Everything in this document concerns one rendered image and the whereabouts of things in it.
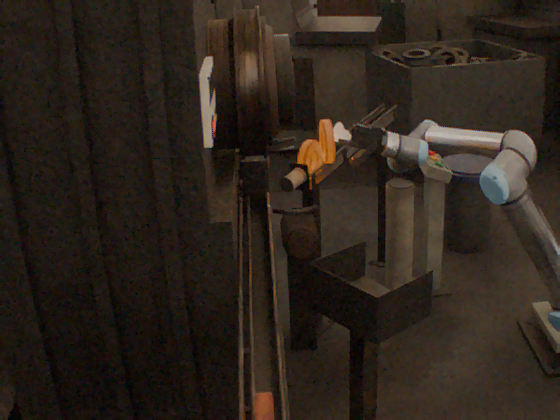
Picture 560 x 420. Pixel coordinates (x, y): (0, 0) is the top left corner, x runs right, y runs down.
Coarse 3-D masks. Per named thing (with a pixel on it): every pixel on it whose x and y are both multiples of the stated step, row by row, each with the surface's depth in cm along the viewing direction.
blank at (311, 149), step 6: (306, 144) 270; (312, 144) 271; (318, 144) 276; (300, 150) 270; (306, 150) 269; (312, 150) 272; (318, 150) 277; (300, 156) 269; (306, 156) 269; (312, 156) 278; (318, 156) 277; (300, 162) 269; (306, 162) 269; (312, 162) 279; (318, 162) 278; (312, 168) 277
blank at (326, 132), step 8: (320, 120) 256; (328, 120) 253; (320, 128) 257; (328, 128) 250; (320, 136) 260; (328, 136) 249; (320, 144) 262; (328, 144) 249; (328, 152) 250; (328, 160) 253
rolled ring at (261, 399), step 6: (258, 396) 134; (264, 396) 133; (270, 396) 133; (258, 402) 131; (264, 402) 131; (270, 402) 131; (258, 408) 130; (264, 408) 130; (270, 408) 130; (258, 414) 129; (264, 414) 129; (270, 414) 129
